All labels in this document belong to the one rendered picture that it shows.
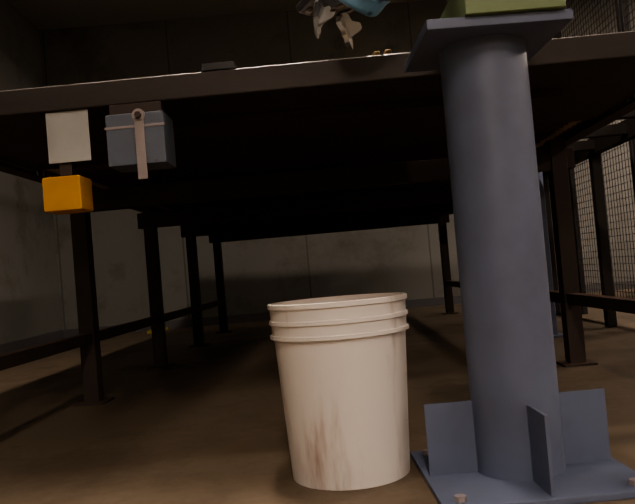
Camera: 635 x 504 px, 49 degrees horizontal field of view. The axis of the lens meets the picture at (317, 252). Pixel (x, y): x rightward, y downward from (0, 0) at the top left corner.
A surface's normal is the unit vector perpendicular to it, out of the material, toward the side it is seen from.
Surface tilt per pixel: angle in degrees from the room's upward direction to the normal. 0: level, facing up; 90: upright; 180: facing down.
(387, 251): 90
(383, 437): 93
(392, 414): 93
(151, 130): 90
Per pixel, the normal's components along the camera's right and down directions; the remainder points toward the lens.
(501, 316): -0.37, 0.00
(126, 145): -0.04, -0.03
